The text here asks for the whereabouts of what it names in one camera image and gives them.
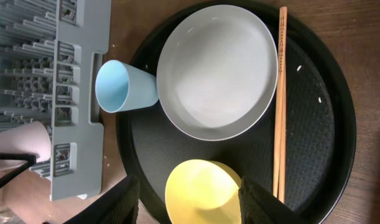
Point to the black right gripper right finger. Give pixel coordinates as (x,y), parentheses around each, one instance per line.
(259,206)

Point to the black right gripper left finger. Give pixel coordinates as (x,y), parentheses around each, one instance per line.
(119,205)

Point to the pink plastic cup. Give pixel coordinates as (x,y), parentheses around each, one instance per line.
(31,138)

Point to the yellow plastic bowl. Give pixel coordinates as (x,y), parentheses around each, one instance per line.
(200,191)

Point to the light blue plastic cup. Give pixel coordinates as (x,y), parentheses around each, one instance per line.
(122,87)

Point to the grey plastic dishwasher rack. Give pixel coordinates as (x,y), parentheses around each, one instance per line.
(50,54)

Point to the wooden chopstick left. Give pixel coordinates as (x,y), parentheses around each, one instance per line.
(282,11)

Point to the wooden chopstick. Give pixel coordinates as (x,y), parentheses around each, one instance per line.
(282,11)
(281,106)

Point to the grey round plate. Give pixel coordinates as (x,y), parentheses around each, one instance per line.
(217,72)

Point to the wooden chopstick right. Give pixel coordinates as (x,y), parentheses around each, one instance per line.
(281,106)

